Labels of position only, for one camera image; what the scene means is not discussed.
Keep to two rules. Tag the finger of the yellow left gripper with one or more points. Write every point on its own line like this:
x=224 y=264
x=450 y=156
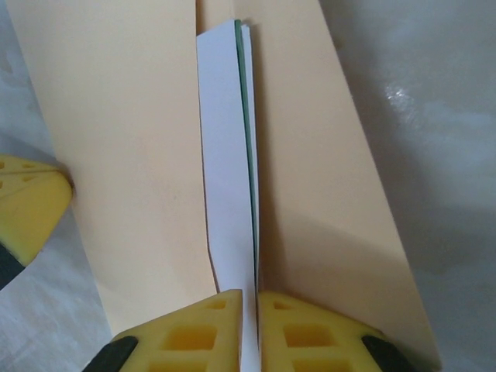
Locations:
x=23 y=166
x=31 y=209

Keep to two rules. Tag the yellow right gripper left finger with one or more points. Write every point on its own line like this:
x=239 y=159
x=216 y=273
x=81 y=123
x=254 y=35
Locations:
x=186 y=341

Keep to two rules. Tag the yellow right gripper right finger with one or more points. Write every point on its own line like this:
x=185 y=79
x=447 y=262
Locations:
x=310 y=341

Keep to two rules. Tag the white paper letter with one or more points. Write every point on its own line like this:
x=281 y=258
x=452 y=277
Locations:
x=222 y=155

